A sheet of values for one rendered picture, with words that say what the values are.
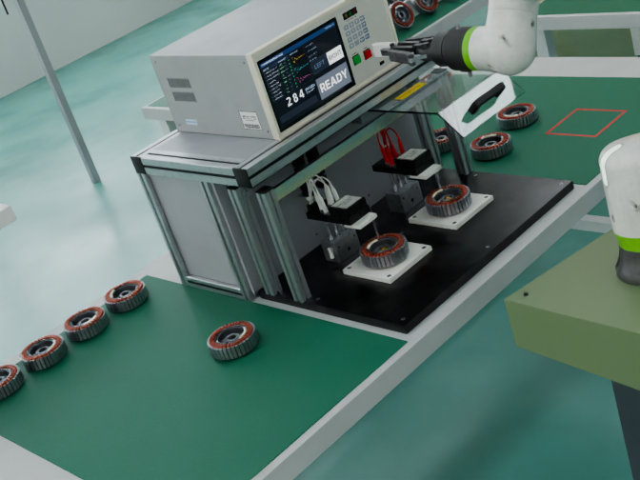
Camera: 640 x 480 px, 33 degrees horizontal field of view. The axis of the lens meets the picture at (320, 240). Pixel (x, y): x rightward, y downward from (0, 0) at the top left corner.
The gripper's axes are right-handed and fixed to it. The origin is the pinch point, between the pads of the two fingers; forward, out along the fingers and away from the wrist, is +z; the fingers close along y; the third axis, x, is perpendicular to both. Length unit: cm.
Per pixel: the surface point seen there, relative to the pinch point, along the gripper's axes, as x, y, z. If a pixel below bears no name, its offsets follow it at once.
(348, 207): -28.4, -22.8, 2.3
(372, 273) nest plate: -42, -28, -4
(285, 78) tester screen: 2.8, -22.1, 9.9
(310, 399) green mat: -45, -66, -21
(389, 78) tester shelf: -9.6, 5.4, 7.1
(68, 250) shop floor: -120, 40, 295
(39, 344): -42, -79, 63
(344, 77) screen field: -4.5, -5.5, 10.0
